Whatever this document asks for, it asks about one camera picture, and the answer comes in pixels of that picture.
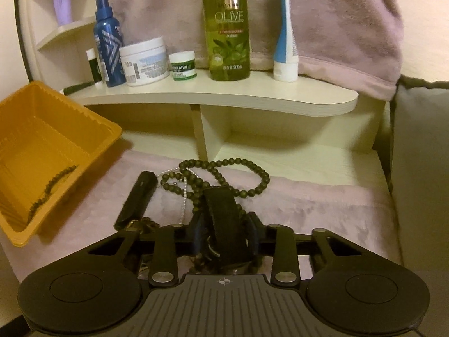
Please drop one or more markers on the small green white jar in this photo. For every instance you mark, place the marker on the small green white jar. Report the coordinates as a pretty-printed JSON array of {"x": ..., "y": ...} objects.
[{"x": 182, "y": 68}]

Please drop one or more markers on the white wooden shelf unit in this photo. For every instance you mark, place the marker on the white wooden shelf unit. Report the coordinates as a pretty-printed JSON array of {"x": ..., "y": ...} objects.
[{"x": 210, "y": 91}]

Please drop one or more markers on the green oil bottle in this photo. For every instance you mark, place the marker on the green oil bottle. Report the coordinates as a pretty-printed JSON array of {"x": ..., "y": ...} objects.
[{"x": 226, "y": 35}]

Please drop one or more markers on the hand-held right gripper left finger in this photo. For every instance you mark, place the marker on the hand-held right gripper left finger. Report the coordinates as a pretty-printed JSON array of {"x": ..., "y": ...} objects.
[{"x": 196, "y": 233}]

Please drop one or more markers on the glossy black bar object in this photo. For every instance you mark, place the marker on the glossy black bar object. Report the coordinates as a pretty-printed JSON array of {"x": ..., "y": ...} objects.
[{"x": 138, "y": 193}]

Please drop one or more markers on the blue white tube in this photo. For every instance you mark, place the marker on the blue white tube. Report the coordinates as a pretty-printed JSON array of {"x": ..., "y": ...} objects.
[{"x": 286, "y": 42}]

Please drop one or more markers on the white cream jar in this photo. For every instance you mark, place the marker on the white cream jar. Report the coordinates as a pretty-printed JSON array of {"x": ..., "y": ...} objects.
[{"x": 143, "y": 63}]

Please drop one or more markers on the yellow plastic tray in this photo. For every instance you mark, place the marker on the yellow plastic tray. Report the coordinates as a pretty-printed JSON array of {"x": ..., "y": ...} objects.
[{"x": 52, "y": 130}]

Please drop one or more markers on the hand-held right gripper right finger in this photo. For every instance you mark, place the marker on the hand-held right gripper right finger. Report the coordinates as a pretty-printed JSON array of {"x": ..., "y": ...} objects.
[{"x": 250, "y": 231}]

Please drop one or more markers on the grey cushion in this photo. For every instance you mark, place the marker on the grey cushion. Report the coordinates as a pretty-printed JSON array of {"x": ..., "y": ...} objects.
[{"x": 421, "y": 147}]

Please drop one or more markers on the blue spray bottle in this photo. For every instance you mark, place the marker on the blue spray bottle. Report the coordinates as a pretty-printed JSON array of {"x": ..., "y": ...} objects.
[{"x": 108, "y": 49}]

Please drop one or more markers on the white green lip balm stick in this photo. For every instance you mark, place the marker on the white green lip balm stick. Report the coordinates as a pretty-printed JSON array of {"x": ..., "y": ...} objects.
[{"x": 94, "y": 66}]

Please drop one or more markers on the purple cosmetic tube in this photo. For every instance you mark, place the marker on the purple cosmetic tube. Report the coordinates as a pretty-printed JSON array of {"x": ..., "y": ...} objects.
[{"x": 62, "y": 3}]

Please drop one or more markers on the pink hanging towel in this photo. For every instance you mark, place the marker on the pink hanging towel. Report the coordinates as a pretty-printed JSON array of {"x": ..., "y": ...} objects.
[{"x": 350, "y": 24}]

